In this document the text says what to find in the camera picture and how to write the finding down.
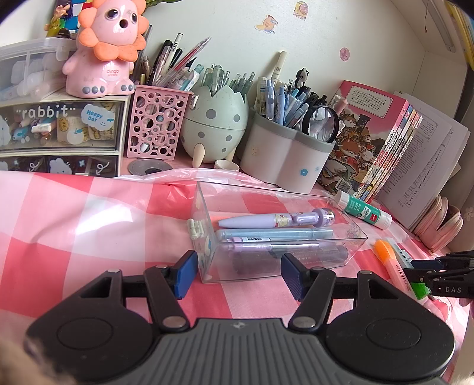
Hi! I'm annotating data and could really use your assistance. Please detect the clear plastic bag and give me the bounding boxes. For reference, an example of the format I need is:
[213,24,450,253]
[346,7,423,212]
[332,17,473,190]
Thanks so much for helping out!
[113,167,289,191]

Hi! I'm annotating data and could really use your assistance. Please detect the black magnifying glass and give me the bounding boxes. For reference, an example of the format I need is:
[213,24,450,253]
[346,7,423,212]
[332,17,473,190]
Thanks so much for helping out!
[303,105,340,143]

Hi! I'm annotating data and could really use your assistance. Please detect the orange highlighter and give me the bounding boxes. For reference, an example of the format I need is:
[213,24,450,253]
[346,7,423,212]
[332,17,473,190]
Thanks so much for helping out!
[374,239,413,293]

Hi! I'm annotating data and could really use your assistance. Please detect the pink checkered tablecloth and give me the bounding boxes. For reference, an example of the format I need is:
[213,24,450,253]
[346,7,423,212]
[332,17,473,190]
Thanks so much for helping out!
[0,155,474,385]

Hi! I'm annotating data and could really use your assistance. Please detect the pink pouch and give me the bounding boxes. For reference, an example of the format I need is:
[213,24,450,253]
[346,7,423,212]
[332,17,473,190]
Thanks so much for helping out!
[413,194,449,241]
[426,205,464,250]

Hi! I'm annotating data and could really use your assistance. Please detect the grey-blue pen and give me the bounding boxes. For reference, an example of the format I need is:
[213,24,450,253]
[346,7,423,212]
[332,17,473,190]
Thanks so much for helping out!
[215,227,334,241]

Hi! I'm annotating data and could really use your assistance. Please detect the green capped white highlighter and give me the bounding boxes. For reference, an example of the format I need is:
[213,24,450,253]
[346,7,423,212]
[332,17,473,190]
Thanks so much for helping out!
[387,240,433,301]

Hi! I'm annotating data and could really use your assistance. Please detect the duck wall sticker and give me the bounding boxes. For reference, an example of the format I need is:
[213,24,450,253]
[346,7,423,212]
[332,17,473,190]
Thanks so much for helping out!
[255,15,278,35]

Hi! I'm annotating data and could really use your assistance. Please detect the bunch of clear green pens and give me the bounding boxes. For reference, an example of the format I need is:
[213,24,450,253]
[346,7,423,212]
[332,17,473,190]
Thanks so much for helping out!
[202,63,257,93]

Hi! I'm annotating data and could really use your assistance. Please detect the lilac cartoon pen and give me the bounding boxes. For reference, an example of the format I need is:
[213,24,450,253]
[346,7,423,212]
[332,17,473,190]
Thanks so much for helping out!
[218,208,336,229]

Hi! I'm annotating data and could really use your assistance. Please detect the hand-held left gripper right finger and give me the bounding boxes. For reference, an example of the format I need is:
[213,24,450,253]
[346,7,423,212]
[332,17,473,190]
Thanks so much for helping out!
[280,254,411,332]

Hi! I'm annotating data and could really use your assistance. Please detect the clear plastic storage box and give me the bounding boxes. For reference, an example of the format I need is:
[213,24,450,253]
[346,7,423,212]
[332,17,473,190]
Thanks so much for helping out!
[0,37,78,108]

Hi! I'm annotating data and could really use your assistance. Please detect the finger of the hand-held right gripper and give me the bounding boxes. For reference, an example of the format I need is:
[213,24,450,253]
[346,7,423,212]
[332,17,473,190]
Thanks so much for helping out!
[403,268,474,285]
[410,251,474,271]

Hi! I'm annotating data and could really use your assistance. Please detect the pink perforated pen holder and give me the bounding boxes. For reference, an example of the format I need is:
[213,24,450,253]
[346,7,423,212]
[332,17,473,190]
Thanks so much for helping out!
[127,84,194,161]

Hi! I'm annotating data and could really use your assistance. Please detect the white printed booklet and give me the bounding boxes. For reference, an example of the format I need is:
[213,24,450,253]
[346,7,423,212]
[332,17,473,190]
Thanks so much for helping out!
[374,91,471,231]

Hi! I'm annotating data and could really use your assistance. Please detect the grey white pen holder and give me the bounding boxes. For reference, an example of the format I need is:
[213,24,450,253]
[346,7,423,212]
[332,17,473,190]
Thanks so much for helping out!
[240,107,336,194]

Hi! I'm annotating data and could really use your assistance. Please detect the bunch of blue pens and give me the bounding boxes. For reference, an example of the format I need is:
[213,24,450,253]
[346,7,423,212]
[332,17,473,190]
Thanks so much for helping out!
[255,50,349,128]

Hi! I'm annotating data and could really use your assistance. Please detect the green egg-shaped pen holder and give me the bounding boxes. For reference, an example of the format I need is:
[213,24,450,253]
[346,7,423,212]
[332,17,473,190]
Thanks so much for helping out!
[182,84,249,168]

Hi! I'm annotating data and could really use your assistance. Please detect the pink lion pencil sharpener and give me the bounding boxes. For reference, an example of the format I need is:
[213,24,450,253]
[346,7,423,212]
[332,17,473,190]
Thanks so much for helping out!
[62,0,148,99]

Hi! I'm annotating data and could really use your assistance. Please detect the white lamp bar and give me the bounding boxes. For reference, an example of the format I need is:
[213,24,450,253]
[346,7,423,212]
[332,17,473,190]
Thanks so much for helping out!
[427,0,457,52]

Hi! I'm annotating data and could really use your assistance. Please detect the colourful toy figurines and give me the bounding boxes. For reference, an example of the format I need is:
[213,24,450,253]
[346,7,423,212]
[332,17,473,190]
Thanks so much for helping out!
[44,0,93,39]

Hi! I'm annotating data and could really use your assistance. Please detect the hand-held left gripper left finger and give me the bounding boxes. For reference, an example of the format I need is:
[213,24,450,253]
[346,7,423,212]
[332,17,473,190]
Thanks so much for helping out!
[76,250,198,332]

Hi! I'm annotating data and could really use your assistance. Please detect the black marker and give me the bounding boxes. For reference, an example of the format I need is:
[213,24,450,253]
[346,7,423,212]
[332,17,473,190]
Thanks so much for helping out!
[231,246,349,275]

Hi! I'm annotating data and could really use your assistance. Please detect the yellow books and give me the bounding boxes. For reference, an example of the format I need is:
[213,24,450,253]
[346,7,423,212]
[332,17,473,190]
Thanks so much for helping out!
[446,0,474,71]

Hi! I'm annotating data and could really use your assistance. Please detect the pink comic book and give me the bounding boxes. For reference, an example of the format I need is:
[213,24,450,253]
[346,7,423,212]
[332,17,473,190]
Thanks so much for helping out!
[372,114,425,199]
[361,105,415,198]
[316,79,411,197]
[366,110,420,198]

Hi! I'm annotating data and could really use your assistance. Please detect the white drawer organizer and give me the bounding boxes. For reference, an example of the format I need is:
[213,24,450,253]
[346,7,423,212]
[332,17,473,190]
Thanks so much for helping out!
[0,92,134,177]

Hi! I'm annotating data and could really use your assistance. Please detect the green white glue stick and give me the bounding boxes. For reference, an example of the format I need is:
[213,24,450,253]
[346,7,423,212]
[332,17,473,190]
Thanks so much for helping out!
[335,190,392,229]

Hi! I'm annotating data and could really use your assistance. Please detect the bunch of assorted pens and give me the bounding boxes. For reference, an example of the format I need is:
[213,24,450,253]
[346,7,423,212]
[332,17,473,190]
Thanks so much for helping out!
[133,25,212,91]

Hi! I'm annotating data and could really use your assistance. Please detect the grey metal disc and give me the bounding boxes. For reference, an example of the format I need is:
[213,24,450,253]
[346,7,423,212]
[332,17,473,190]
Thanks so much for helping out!
[128,158,174,175]

